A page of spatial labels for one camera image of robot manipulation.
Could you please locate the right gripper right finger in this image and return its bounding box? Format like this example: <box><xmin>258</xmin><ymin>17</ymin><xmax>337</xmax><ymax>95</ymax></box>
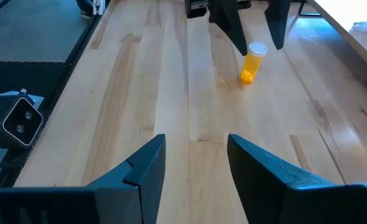
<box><xmin>226</xmin><ymin>134</ymin><xmax>358</xmax><ymax>224</ymax></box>

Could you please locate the person's foot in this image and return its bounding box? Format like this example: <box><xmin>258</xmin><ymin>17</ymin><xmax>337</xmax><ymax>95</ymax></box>
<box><xmin>75</xmin><ymin>0</ymin><xmax>95</xmax><ymax>19</ymax></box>

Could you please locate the small orange pill bottle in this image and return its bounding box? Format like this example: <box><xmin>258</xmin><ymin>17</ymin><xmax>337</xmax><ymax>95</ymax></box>
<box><xmin>238</xmin><ymin>41</ymin><xmax>269</xmax><ymax>85</ymax></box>

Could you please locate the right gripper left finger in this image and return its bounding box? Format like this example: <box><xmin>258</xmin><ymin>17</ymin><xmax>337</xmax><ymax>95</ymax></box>
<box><xmin>85</xmin><ymin>134</ymin><xmax>167</xmax><ymax>224</ymax></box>

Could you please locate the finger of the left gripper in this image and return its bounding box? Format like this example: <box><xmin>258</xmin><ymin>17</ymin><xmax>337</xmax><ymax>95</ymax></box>
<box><xmin>264</xmin><ymin>0</ymin><xmax>292</xmax><ymax>50</ymax></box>
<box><xmin>208</xmin><ymin>0</ymin><xmax>249</xmax><ymax>57</ymax></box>

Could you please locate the black aluminium table frame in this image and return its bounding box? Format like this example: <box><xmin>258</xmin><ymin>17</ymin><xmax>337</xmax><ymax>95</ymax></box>
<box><xmin>0</xmin><ymin>0</ymin><xmax>111</xmax><ymax>189</ymax></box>

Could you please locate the black table-level camera box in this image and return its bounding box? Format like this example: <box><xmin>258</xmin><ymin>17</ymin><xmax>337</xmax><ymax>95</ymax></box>
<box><xmin>0</xmin><ymin>88</ymin><xmax>44</xmax><ymax>150</ymax></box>

